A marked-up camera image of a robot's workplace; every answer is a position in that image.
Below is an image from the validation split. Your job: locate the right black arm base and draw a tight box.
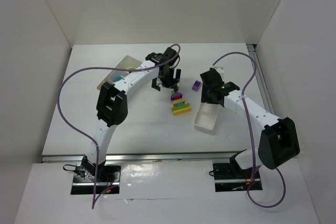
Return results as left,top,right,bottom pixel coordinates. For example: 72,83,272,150
208,163,263,193

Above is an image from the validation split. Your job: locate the left white divided container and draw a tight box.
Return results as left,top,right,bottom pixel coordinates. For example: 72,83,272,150
97,55,142,91

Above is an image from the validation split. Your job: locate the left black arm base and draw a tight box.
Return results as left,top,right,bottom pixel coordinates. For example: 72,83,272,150
70,162,122,196

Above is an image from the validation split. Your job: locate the multicolour lego tower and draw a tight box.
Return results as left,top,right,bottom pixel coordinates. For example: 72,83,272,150
170,90,192,116

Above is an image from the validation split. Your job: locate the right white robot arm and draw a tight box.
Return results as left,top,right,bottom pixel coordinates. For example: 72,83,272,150
200,68,300,171

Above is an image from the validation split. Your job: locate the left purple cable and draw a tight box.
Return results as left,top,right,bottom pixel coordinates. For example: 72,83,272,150
57,44,181,210

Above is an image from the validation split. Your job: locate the purple sloped lego brick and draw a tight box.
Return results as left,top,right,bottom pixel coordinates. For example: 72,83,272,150
192,80,202,91

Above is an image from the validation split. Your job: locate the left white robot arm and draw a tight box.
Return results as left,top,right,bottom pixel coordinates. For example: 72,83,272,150
81,47,181,179

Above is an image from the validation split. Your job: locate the aluminium front rail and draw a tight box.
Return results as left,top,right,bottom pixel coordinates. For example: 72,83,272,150
41,152,236,163

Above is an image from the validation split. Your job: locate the white divided container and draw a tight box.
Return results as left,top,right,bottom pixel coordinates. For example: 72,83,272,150
97,55,142,91
194,103,221,132

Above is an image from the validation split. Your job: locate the right white divided container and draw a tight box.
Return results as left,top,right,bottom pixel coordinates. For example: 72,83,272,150
194,103,221,132

